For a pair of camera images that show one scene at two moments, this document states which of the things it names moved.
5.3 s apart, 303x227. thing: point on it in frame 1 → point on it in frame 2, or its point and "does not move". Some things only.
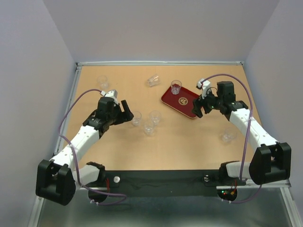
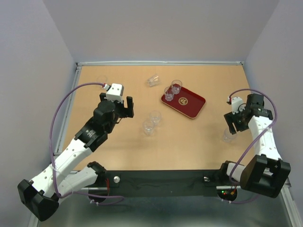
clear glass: x=137 y=118 → x=169 y=93
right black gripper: x=200 y=102 → x=228 y=117
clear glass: x=148 y=127 does not move
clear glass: x=155 y=117 does not move
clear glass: x=228 y=135 does not move
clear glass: x=175 y=86 does not move
